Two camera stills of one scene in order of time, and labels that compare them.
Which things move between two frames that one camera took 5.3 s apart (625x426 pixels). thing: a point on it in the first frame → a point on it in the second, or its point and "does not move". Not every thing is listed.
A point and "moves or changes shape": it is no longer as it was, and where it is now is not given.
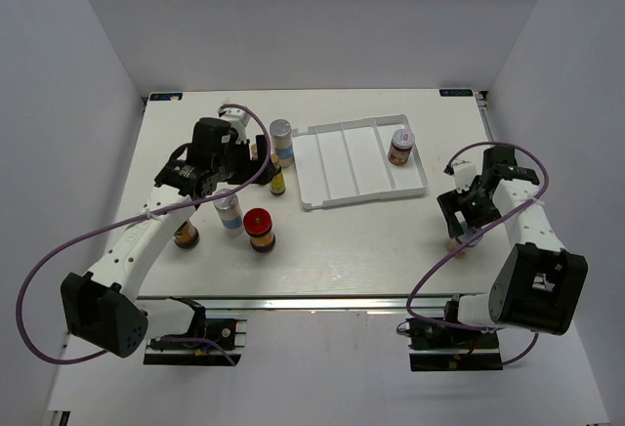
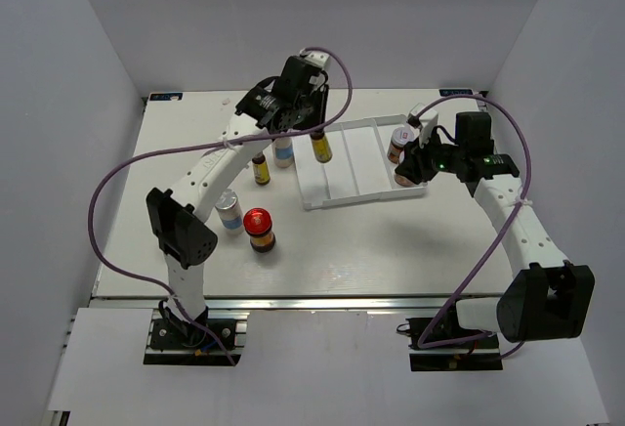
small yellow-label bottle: [277, 185] moves or changes shape
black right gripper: [453, 201] → [414, 165]
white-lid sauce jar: [453, 245] → [403, 181]
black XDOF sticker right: [456, 93] does not move
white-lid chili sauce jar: [401, 144] does not move
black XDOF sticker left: [165, 96] does not move
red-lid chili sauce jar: [258, 224] does not move
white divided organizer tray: [348, 162] does not move
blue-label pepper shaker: [280, 131] does not move
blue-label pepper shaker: [229, 210] does not move
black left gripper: [253, 168] → [320, 96]
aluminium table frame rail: [306, 303] does not move
